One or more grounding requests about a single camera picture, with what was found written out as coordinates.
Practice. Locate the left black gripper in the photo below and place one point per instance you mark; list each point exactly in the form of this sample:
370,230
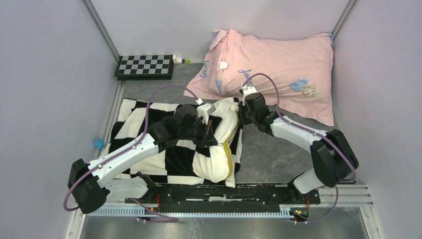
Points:
208,140

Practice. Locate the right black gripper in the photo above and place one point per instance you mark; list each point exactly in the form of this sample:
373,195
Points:
243,106

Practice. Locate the white pillow yellow edge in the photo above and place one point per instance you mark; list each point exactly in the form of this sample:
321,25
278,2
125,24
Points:
216,163

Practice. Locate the black white checkered pillowcase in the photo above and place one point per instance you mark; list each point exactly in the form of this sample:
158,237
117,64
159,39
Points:
173,165

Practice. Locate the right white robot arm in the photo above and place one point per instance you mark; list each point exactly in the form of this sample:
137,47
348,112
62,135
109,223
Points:
332,157

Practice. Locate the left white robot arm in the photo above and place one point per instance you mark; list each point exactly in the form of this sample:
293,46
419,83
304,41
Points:
94,183

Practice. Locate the pink pillow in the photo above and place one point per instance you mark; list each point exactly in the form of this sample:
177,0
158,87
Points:
293,74

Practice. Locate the small white bottle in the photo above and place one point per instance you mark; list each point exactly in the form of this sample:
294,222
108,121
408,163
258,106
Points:
180,60

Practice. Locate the checkerboard calibration board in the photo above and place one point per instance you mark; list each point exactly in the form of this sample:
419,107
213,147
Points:
145,67

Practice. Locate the blue small object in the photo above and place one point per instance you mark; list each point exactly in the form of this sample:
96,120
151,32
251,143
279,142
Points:
99,143

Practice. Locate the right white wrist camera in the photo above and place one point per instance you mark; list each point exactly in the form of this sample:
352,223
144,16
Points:
247,90

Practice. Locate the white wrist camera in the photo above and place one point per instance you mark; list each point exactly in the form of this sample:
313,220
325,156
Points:
247,90
204,109

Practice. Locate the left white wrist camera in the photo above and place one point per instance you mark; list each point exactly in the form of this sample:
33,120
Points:
204,109

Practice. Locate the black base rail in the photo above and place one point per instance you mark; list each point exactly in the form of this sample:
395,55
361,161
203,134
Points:
243,198

